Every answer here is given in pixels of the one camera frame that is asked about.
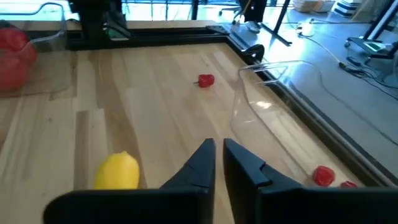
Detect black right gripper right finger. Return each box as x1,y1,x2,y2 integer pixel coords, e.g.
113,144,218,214
223,138,398,224

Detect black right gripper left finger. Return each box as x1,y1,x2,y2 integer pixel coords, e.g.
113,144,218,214
43,138,216,224

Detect yellow plastic lemon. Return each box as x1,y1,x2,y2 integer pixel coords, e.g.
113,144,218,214
93,151,141,190

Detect red plastic tomato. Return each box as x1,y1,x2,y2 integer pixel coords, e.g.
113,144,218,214
0,26,30,54
0,43,39,91

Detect clear plastic bin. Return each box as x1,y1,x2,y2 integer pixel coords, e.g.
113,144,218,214
0,2,77,99
229,60,368,189

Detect black table clamp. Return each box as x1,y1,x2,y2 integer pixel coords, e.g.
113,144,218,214
241,44,266,63

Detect black stand leg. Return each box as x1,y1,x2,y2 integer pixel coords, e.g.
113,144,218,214
260,0,294,47

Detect person's shoe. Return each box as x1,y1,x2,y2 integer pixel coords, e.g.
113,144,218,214
247,21,262,34

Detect person's leg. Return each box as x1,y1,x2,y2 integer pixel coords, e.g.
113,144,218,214
238,0,269,23

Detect black floor cable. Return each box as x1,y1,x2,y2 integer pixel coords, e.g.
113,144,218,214
338,55,398,101

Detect white floor cable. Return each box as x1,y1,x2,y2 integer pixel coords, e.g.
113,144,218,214
295,17,346,67

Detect black aluminium table frame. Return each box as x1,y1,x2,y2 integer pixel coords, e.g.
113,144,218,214
63,24,398,189

